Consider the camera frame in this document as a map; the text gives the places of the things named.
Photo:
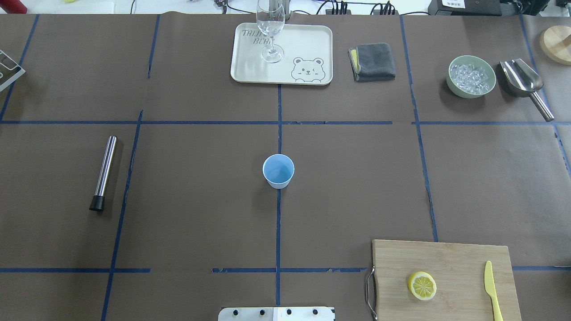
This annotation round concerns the light blue plastic cup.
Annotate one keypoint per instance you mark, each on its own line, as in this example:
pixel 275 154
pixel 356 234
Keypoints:
pixel 278 170

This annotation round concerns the cream bear serving tray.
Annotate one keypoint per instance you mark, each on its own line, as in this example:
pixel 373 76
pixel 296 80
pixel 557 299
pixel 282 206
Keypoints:
pixel 308 56

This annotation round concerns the grey folded cloth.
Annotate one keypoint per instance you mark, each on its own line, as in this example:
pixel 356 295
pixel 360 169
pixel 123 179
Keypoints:
pixel 372 62

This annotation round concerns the clear wine glass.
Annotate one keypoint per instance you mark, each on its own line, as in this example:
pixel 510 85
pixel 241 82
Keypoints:
pixel 271 18

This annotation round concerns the green bowl of ice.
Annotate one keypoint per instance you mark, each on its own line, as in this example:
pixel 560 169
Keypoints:
pixel 470 77

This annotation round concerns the bamboo cutting board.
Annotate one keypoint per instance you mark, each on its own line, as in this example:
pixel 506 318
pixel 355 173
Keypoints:
pixel 458 270

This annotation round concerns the yellow plastic knife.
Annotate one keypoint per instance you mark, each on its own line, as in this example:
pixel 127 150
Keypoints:
pixel 490 289

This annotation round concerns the steel ice scoop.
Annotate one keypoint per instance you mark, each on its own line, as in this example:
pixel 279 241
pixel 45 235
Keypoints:
pixel 523 81

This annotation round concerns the round wooden stand base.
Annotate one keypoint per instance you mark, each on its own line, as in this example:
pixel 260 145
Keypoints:
pixel 555 41

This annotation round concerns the red water bottle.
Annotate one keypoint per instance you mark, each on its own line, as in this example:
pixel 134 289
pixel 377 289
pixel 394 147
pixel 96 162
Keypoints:
pixel 13 6

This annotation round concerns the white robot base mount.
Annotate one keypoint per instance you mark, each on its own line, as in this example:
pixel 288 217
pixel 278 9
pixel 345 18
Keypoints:
pixel 295 313

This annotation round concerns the white wire cup rack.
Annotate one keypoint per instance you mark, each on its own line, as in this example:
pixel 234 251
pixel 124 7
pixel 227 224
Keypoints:
pixel 10 71

